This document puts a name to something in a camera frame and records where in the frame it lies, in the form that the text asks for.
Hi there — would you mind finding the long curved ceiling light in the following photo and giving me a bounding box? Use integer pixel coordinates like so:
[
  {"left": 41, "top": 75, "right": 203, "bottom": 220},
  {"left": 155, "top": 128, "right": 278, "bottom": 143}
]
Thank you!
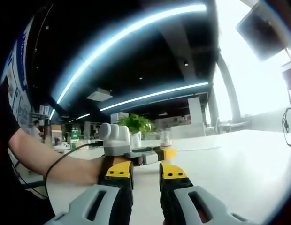
[{"left": 50, "top": 3, "right": 207, "bottom": 120}]

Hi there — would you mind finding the ceiling air conditioner vent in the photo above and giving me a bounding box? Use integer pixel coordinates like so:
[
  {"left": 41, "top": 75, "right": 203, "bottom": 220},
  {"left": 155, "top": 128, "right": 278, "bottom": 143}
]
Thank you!
[{"left": 86, "top": 88, "right": 113, "bottom": 102}]

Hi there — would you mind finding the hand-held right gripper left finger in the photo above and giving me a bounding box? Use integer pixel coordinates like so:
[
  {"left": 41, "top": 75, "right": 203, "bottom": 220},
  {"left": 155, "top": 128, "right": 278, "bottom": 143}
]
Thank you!
[{"left": 49, "top": 160, "right": 135, "bottom": 225}]

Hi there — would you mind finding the white game controller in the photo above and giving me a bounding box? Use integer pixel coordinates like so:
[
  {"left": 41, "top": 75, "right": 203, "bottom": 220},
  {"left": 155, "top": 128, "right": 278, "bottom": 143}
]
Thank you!
[{"left": 54, "top": 141, "right": 71, "bottom": 151}]

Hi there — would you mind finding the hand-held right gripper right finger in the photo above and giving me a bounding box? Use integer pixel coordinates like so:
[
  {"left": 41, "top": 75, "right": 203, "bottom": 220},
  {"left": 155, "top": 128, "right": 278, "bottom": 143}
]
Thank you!
[{"left": 159, "top": 162, "right": 252, "bottom": 225}]

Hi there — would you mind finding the green potted plant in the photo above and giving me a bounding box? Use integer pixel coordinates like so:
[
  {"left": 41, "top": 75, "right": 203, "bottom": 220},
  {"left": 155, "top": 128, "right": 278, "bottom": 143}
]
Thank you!
[{"left": 116, "top": 113, "right": 155, "bottom": 148}]

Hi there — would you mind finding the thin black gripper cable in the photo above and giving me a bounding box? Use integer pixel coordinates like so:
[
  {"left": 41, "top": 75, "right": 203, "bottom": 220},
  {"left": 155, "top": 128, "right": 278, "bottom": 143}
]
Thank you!
[{"left": 43, "top": 142, "right": 105, "bottom": 200}]

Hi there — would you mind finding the person's left hand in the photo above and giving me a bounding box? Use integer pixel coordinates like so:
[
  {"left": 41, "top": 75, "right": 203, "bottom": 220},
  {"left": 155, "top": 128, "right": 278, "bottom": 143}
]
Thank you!
[{"left": 107, "top": 156, "right": 134, "bottom": 170}]

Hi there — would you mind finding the small lit monitor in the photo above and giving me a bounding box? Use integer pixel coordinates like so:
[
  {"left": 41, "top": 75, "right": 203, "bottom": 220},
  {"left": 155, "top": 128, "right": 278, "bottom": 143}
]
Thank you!
[{"left": 280, "top": 60, "right": 291, "bottom": 105}]

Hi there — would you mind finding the white low cabinet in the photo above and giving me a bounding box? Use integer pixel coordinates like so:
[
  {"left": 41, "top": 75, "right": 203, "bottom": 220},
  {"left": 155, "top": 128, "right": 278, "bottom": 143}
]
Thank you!
[{"left": 170, "top": 123, "right": 207, "bottom": 139}]

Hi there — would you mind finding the dark wrist band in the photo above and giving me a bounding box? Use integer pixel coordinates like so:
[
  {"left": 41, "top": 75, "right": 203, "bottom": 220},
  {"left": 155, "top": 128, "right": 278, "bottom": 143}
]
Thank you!
[{"left": 98, "top": 156, "right": 111, "bottom": 186}]

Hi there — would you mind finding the straight ceiling light strip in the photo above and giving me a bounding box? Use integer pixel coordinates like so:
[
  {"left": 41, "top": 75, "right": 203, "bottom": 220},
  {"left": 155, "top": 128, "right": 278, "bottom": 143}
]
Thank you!
[{"left": 100, "top": 82, "right": 209, "bottom": 112}]

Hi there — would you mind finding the dark wall monitor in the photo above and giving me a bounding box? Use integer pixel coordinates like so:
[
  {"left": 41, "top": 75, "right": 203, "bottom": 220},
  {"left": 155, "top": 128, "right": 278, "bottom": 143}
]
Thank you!
[{"left": 236, "top": 0, "right": 289, "bottom": 61}]

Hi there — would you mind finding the low bench by window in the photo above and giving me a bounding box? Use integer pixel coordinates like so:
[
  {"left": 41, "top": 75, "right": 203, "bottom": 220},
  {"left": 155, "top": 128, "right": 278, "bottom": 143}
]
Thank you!
[{"left": 219, "top": 120, "right": 251, "bottom": 134}]

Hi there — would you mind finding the short ceiling light strip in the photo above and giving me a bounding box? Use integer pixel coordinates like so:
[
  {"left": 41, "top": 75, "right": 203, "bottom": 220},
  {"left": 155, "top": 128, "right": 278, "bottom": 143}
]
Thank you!
[{"left": 69, "top": 113, "right": 90, "bottom": 122}]

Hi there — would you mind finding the green box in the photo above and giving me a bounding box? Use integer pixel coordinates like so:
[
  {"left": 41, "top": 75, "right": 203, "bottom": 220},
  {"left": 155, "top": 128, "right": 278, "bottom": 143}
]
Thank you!
[{"left": 69, "top": 129, "right": 81, "bottom": 144}]

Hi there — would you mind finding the white chair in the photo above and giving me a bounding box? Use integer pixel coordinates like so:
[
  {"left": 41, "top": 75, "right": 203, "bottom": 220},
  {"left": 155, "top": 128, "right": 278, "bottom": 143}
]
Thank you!
[{"left": 205, "top": 117, "right": 222, "bottom": 136}]

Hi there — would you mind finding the blue and white wall poster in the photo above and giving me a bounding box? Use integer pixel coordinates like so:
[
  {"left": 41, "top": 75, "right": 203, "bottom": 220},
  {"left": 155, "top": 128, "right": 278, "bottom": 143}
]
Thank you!
[{"left": 0, "top": 23, "right": 35, "bottom": 132}]

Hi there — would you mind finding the black monitor cable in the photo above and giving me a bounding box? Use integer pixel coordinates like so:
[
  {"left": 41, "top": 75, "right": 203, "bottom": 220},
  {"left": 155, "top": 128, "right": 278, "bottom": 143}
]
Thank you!
[{"left": 282, "top": 105, "right": 291, "bottom": 149}]

